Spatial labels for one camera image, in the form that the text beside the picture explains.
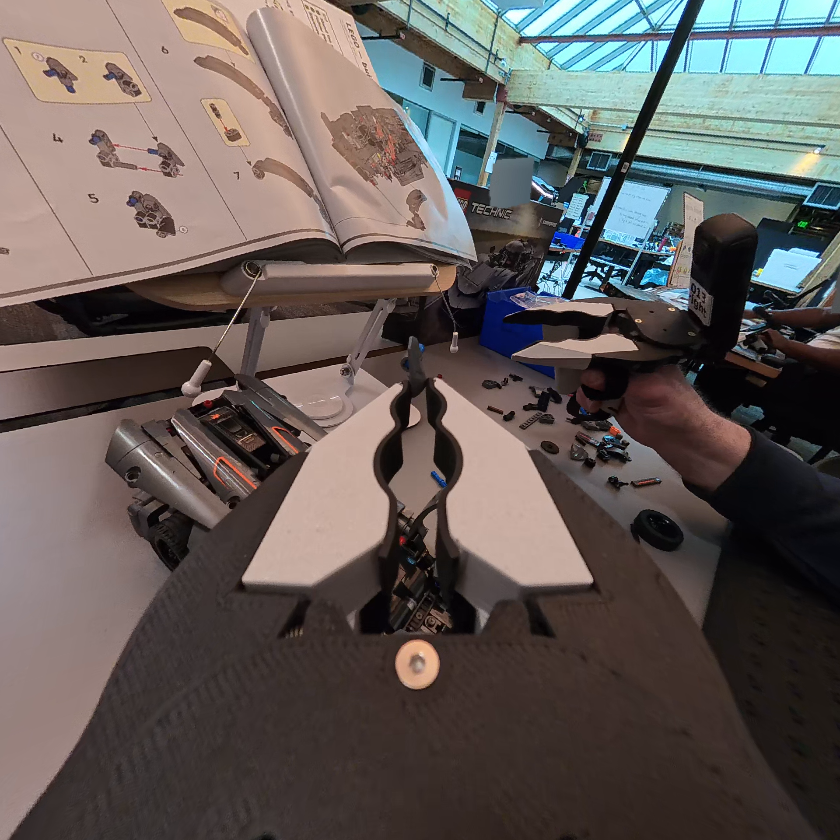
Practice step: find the lego car model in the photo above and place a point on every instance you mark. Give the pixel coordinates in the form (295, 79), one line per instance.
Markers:
(197, 453)

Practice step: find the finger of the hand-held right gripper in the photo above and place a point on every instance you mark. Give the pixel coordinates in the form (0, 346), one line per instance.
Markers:
(577, 308)
(577, 349)

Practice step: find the black pole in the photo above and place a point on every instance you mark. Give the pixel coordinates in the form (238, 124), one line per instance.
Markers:
(630, 151)

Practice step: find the person's right hand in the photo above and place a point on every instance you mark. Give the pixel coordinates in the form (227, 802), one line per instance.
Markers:
(669, 420)

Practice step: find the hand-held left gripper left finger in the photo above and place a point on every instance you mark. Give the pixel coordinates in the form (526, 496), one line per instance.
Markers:
(315, 525)

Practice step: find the whiteboard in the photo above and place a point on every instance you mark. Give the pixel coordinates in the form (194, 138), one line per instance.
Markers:
(633, 210)

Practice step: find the grey curved lego panel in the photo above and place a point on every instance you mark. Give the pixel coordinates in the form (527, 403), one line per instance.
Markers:
(415, 364)

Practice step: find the white book stand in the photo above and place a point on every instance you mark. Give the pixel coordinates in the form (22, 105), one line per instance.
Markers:
(328, 279)

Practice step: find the scattered loose lego pieces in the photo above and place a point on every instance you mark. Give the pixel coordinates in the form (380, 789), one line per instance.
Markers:
(544, 420)

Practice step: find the person's right forearm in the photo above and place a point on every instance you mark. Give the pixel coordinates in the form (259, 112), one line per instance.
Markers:
(787, 505)

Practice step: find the clear plastic bags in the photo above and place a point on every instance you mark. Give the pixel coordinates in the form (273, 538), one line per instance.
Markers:
(538, 300)

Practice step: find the black lego tyre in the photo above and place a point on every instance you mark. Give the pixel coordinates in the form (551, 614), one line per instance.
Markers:
(656, 530)

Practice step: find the wooden work table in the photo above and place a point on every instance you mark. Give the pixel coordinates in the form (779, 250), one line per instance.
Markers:
(754, 367)

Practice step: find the black perforated board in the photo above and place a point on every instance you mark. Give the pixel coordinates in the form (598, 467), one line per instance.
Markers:
(787, 656)

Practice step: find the lego set box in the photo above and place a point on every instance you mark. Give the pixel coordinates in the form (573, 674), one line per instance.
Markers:
(518, 262)

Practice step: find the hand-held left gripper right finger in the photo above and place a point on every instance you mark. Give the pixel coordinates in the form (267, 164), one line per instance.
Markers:
(518, 525)

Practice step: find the blue storage bin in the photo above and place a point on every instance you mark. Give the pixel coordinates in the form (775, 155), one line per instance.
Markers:
(505, 334)

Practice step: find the lego instruction booklet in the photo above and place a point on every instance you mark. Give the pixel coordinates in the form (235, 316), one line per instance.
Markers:
(197, 131)

